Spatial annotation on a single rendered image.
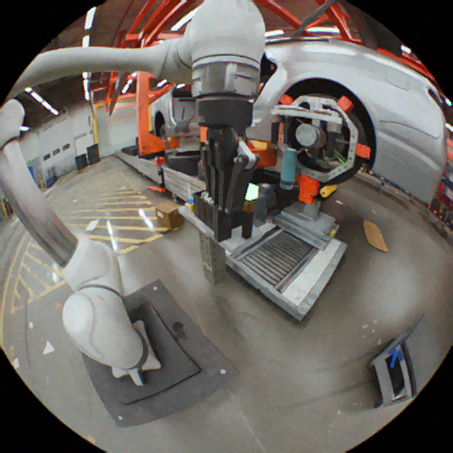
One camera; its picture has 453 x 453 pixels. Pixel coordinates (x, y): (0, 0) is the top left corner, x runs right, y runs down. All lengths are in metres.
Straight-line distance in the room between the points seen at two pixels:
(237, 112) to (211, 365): 0.59
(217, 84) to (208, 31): 0.08
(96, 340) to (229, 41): 0.50
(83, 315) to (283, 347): 0.83
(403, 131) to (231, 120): 1.08
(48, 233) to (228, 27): 0.50
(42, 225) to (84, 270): 0.16
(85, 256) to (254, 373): 0.80
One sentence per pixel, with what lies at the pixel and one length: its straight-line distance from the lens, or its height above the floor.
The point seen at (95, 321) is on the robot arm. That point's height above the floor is 0.59.
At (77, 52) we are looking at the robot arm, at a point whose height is 1.04.
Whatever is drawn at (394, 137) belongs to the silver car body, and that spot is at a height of 1.02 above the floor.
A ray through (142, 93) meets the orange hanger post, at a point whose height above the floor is 1.58.
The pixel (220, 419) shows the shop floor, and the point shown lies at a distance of 0.87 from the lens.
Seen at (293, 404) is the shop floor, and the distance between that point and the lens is 0.92.
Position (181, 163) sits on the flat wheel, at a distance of 2.07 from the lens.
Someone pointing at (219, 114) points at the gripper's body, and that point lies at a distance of 0.21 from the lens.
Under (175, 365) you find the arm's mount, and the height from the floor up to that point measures 0.33.
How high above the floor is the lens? 0.85
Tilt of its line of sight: 34 degrees down
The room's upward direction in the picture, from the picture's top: straight up
